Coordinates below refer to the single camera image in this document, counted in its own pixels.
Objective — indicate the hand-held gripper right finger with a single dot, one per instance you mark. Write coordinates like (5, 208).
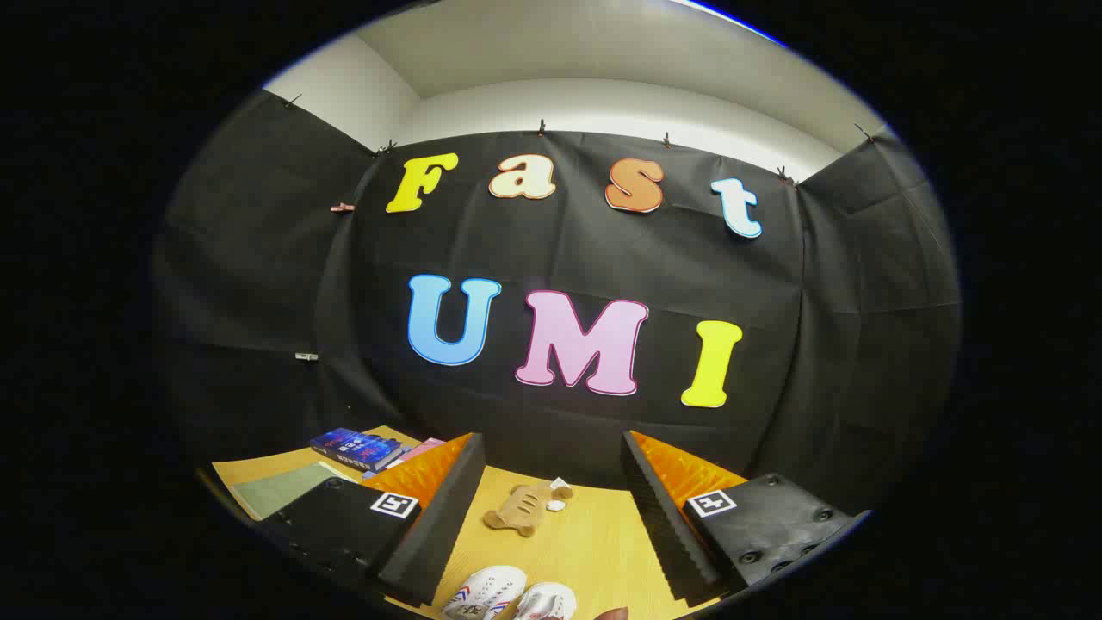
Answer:
(667, 534)

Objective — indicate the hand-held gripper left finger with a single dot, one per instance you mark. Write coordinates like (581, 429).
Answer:
(439, 525)

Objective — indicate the white striped canvas shoe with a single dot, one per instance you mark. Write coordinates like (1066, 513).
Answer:
(547, 601)
(482, 594)

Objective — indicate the pale green fabric storage box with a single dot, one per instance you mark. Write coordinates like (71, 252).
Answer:
(284, 491)

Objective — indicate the pink cover book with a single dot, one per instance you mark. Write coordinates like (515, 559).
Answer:
(422, 449)

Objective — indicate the brown plush toy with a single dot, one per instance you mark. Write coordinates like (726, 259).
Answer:
(516, 508)

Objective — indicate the light blue book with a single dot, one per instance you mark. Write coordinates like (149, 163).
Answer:
(379, 473)

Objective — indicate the dark blue book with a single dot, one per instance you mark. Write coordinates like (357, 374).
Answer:
(357, 448)

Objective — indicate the black backdrop cloth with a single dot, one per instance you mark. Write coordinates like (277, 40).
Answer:
(258, 258)

